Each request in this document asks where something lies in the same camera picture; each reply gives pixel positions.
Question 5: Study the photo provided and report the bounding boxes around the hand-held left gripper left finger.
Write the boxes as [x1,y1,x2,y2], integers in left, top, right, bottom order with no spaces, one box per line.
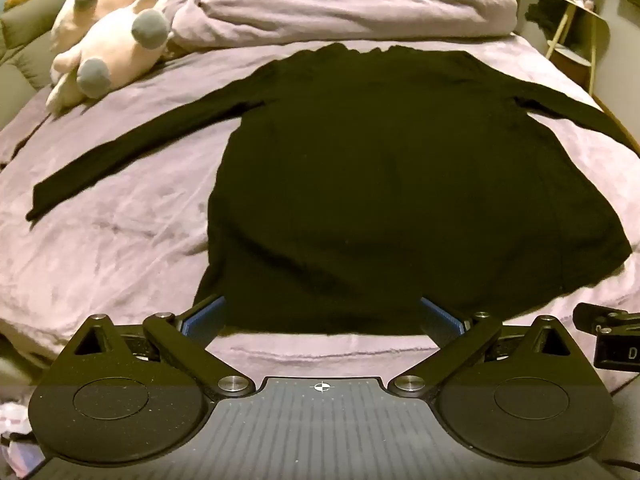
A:
[60,295,256,402]

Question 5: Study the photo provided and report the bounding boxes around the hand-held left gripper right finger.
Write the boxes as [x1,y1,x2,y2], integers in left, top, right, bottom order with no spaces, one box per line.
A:
[387,296,590,397]

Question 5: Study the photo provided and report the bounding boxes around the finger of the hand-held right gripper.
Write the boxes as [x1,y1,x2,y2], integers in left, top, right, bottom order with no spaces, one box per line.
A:
[572,302,632,334]

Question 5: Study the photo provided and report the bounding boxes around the black long-sleeve shirt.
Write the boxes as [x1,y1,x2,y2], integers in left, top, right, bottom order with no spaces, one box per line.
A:
[26,42,640,337]

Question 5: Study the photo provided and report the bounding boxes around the purple bed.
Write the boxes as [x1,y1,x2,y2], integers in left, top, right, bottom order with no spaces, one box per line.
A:
[0,30,640,396]

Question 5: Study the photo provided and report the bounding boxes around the white pink cloth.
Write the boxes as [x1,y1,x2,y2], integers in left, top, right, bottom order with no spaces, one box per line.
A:
[0,400,46,478]

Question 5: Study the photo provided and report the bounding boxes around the side table with yellow legs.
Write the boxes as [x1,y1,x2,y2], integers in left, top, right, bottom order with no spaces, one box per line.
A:
[545,0,611,96]

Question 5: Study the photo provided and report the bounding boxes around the large white plush toy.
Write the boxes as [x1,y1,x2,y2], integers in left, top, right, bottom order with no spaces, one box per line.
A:
[46,0,221,113]

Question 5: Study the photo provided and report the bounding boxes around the dark cloth pile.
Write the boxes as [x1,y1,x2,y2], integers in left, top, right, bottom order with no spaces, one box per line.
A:
[525,0,566,36]

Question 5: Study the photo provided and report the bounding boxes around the grey padded headboard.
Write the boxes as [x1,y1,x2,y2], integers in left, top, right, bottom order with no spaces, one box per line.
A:
[0,0,101,131]

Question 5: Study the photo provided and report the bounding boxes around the purple duvet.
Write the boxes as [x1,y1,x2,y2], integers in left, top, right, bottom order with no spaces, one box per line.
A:
[150,0,518,53]

